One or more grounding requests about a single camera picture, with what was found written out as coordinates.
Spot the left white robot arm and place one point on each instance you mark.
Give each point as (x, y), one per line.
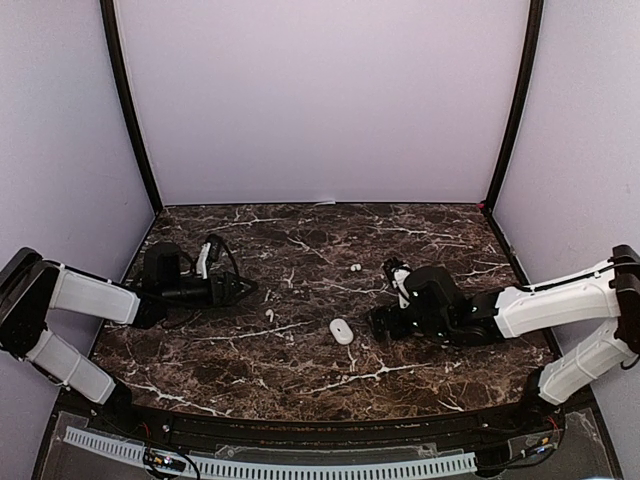
(32, 286)

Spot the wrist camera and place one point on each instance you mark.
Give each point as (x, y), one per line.
(202, 262)
(399, 274)

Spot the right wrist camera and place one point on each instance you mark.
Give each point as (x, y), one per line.
(399, 274)

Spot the black front rail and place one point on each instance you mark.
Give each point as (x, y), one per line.
(200, 431)

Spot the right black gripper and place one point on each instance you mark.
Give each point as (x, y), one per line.
(379, 326)

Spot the black frame post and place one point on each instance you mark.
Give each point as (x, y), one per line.
(531, 38)
(119, 72)

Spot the right black frame post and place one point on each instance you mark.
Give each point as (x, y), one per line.
(531, 38)

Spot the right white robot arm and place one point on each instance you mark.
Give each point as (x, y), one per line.
(431, 305)

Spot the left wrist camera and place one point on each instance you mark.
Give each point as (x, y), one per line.
(202, 262)

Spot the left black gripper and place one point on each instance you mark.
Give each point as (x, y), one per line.
(229, 279)

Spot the white oval charging case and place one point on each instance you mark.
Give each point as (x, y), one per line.
(341, 331)

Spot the white slotted cable duct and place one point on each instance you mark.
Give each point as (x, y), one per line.
(167, 463)

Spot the left black frame post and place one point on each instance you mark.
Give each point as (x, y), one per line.
(119, 72)

